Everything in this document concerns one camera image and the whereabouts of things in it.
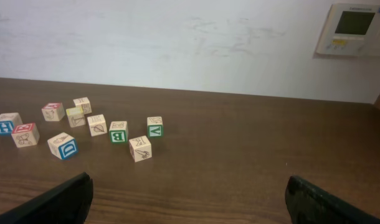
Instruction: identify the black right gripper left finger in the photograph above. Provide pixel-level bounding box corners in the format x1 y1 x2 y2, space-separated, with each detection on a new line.
0 172 93 224

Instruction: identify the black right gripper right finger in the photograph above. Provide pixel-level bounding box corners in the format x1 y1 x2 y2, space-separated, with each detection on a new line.
285 175 380 224

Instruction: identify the blue D wooden block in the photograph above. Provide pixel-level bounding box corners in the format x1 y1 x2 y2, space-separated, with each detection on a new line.
47 133 78 160

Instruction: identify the red E wooden block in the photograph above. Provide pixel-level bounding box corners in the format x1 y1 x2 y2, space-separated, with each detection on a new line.
11 123 40 148

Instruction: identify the yellow top wooden block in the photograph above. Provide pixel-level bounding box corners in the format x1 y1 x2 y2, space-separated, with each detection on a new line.
66 107 86 128

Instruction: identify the green B wooden block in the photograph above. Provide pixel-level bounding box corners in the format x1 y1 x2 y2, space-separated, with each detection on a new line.
109 121 128 144

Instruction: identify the bird picture wooden block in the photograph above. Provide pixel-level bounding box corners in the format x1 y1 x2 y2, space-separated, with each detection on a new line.
128 136 152 162

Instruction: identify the green V wooden block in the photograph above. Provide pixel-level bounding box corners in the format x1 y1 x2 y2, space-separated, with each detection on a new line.
147 116 164 138

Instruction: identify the red A wooden block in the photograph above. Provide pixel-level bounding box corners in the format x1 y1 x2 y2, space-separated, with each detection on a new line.
42 103 65 121

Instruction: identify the plain top wooden block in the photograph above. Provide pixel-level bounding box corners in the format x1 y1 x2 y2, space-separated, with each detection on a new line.
73 97 92 114

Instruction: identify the blue H wooden block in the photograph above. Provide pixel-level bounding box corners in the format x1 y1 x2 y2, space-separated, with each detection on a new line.
0 113 22 135

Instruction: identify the beige wall thermostat panel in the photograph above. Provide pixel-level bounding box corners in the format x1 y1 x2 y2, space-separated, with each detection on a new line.
316 3 380 57

